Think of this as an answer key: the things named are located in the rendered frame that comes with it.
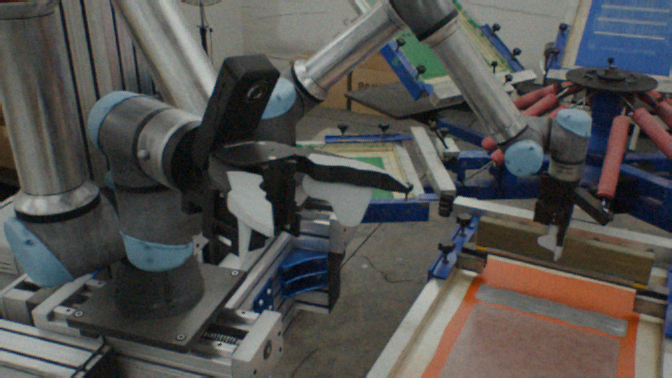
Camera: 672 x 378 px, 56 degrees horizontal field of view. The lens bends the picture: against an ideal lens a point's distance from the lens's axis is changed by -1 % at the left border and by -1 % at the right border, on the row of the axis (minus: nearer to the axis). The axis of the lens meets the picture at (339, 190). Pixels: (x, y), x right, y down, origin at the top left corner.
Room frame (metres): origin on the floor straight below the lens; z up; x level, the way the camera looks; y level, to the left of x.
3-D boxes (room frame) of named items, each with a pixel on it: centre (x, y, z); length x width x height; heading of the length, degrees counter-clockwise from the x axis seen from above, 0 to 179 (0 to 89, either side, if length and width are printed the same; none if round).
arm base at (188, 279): (0.90, 0.31, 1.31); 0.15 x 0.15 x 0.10
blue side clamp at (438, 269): (1.49, -0.31, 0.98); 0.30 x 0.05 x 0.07; 154
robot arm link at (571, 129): (1.32, -0.52, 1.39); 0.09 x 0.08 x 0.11; 74
